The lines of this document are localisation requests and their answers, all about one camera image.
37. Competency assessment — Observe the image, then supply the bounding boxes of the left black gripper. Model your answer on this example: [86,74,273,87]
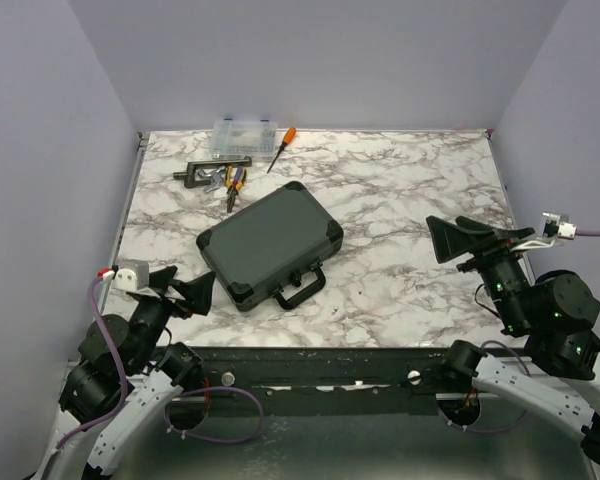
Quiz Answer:
[132,265,216,372]

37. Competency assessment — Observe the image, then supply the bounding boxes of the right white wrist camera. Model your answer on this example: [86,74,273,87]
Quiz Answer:
[512,212,577,252]

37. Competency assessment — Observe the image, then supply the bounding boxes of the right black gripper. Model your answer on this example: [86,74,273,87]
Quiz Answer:
[425,213,531,332]

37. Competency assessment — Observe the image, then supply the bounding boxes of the dark grey metal bracket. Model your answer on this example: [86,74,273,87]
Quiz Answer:
[172,156,252,189]

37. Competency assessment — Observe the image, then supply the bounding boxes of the black poker set case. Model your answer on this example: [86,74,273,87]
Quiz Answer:
[196,181,344,312]

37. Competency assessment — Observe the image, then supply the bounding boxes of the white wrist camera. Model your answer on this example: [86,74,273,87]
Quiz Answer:
[98,260,150,293]
[512,212,577,252]

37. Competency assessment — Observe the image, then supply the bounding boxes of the black mounting rail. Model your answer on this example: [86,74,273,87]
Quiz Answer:
[193,347,471,417]

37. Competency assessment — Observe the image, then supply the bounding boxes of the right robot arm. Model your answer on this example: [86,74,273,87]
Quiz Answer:
[426,213,600,465]

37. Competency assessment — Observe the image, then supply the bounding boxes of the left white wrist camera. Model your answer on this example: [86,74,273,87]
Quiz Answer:
[98,260,150,293]

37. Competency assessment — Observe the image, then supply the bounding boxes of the clear plastic box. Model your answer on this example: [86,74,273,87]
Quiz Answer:
[209,119,278,160]

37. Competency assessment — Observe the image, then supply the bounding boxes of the yellow handled pliers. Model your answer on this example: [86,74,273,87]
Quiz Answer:
[225,165,247,213]

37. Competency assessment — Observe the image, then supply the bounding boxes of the orange tool handle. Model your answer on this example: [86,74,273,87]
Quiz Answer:
[266,127,297,173]

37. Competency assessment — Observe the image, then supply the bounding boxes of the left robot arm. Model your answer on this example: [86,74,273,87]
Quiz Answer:
[33,261,216,479]

